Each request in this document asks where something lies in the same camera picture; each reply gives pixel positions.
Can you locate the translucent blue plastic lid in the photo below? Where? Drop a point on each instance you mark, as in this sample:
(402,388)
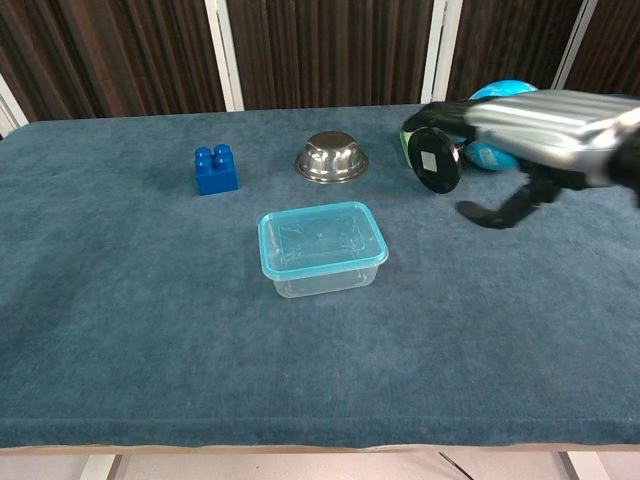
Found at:
(320,240)

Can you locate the white partition frame post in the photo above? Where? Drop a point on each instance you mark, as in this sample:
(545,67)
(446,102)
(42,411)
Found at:
(11,112)
(440,50)
(225,55)
(572,45)

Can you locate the blue velvet table cloth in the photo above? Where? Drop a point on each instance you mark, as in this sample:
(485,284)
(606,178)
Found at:
(150,300)

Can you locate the clear plastic container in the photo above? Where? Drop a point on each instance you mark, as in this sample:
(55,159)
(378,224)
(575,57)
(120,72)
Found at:
(320,286)

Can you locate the stainless steel bowl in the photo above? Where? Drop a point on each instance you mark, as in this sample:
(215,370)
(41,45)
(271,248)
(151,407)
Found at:
(331,157)

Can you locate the blue toy building block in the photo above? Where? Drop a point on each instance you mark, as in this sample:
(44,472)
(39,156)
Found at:
(216,175)

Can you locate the blue globe with black stand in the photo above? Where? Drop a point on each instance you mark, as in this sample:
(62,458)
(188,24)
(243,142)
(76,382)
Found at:
(435,167)

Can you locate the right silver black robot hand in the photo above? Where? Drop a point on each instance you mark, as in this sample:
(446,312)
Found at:
(550,125)

